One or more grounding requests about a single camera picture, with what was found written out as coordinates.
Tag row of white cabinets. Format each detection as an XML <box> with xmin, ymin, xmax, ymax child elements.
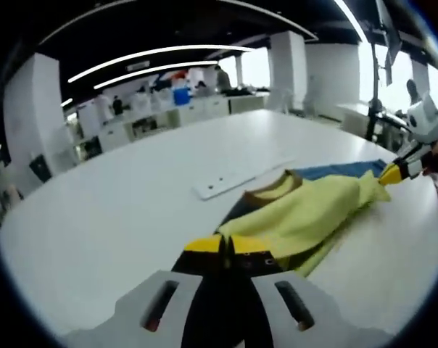
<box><xmin>98</xmin><ymin>93</ymin><xmax>268</xmax><ymax>152</ymax></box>

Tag white template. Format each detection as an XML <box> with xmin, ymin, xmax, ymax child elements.
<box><xmin>191</xmin><ymin>156</ymin><xmax>298</xmax><ymax>201</ymax></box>

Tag blue box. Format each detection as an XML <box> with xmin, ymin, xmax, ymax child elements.
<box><xmin>172</xmin><ymin>86</ymin><xmax>191</xmax><ymax>107</ymax></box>

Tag white tall cabinet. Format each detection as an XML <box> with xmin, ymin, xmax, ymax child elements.
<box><xmin>76</xmin><ymin>96</ymin><xmax>104</xmax><ymax>136</ymax></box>

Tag black camera stand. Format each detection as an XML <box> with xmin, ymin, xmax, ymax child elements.
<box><xmin>362</xmin><ymin>0</ymin><xmax>405</xmax><ymax>143</ymax></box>

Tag narrow white square pillar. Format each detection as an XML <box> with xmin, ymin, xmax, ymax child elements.
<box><xmin>268</xmin><ymin>30</ymin><xmax>307</xmax><ymax>114</ymax></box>

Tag ceiling air vent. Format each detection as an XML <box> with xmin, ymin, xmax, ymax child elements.
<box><xmin>125</xmin><ymin>60</ymin><xmax>152</xmax><ymax>73</ymax></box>

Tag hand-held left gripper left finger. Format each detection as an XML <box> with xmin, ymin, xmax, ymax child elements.
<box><xmin>61</xmin><ymin>233</ymin><xmax>244</xmax><ymax>348</ymax></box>

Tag black bin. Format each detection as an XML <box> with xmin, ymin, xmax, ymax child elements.
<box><xmin>28</xmin><ymin>153</ymin><xmax>54</xmax><ymax>183</ymax></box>

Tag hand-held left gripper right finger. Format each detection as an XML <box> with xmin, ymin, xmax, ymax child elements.
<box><xmin>227</xmin><ymin>234</ymin><xmax>391</xmax><ymax>348</ymax></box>

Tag red blue wall sign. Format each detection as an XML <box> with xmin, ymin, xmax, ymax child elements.
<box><xmin>152</xmin><ymin>67</ymin><xmax>191</xmax><ymax>88</ymax></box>

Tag wide white square pillar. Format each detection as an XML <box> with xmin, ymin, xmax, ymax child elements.
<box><xmin>3</xmin><ymin>51</ymin><xmax>75</xmax><ymax>190</ymax></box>

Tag yellow blue colour-block garment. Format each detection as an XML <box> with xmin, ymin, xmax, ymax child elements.
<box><xmin>213</xmin><ymin>158</ymin><xmax>392</xmax><ymax>280</ymax></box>

